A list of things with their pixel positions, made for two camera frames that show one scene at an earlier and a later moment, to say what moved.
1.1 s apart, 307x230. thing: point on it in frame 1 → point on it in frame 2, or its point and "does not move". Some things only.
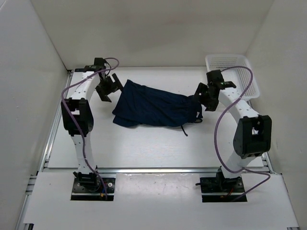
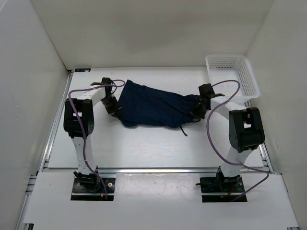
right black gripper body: (210, 102) → (199, 111)
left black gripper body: (106, 85) → (111, 105)
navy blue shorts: (139, 104) does not move
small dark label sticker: (80, 70) does not move
